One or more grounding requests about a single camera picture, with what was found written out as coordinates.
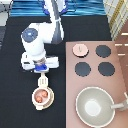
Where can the white blue gripper body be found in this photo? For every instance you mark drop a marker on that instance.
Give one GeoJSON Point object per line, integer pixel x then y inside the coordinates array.
{"type": "Point", "coordinates": [40, 69]}

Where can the pink toy pot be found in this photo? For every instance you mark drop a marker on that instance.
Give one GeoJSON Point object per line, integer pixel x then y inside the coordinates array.
{"type": "Point", "coordinates": [41, 96]}

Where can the cream round plate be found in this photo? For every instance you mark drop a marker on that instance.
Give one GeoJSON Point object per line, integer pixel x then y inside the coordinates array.
{"type": "Point", "coordinates": [50, 99]}

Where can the pink pot lid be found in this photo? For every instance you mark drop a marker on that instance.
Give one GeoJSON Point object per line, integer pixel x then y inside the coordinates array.
{"type": "Point", "coordinates": [80, 50]}

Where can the cream slotted spatula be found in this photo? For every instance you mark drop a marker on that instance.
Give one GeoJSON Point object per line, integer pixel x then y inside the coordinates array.
{"type": "Point", "coordinates": [43, 81]}

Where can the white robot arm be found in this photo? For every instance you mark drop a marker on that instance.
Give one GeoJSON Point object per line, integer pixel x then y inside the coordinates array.
{"type": "Point", "coordinates": [37, 34]}

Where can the black table mat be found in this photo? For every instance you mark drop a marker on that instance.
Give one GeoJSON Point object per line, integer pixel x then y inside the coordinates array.
{"type": "Point", "coordinates": [16, 85]}

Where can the pink toy stove top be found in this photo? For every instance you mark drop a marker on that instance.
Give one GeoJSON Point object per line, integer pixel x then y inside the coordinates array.
{"type": "Point", "coordinates": [100, 67]}

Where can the grey frying pan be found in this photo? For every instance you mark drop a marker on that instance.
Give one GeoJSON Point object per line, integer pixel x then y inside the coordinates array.
{"type": "Point", "coordinates": [96, 108]}

